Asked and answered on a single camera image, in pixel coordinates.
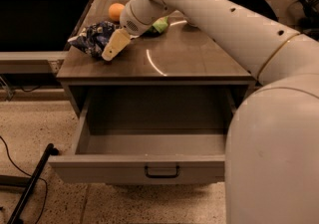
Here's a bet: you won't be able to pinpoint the orange fruit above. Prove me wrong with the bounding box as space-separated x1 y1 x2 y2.
109 3 125 22

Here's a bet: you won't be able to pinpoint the black drawer handle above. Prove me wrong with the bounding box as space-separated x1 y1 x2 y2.
144 165 180 179

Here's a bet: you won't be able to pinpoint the grey cabinet with wooden top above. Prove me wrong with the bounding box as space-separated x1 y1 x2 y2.
57 12 255 113

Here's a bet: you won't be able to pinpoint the black floor stand bar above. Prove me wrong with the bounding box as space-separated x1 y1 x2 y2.
7 143 59 224

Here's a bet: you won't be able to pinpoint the black floor cable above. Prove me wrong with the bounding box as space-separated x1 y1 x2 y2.
0 136 49 224

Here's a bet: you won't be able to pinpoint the blue chip bag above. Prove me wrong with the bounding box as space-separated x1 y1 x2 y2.
68 21 119 59

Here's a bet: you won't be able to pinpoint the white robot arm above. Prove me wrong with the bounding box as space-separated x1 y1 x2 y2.
103 0 319 224

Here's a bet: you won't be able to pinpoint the green chip bag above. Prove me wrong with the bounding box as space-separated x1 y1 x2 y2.
148 17 168 34

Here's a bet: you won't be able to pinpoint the open grey top drawer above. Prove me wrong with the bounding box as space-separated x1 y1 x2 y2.
50 89 235 185

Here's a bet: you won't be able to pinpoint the black headphones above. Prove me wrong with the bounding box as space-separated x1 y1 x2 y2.
297 0 319 28

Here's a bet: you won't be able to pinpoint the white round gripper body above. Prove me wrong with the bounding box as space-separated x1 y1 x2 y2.
120 0 173 36

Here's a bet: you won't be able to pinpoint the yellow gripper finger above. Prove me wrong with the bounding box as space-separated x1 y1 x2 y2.
102 29 131 61

